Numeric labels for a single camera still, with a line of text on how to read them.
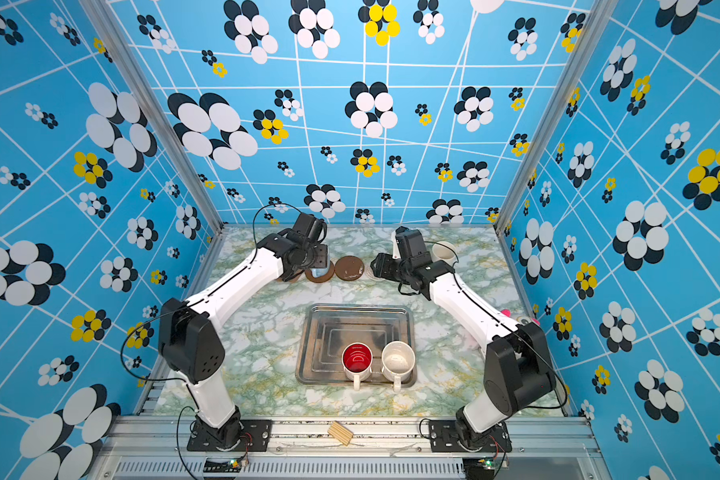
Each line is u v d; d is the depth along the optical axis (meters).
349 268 1.06
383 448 0.73
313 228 0.68
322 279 1.02
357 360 0.85
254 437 0.73
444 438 0.73
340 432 0.74
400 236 0.67
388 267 0.76
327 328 1.14
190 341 0.46
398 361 0.84
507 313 0.49
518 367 0.43
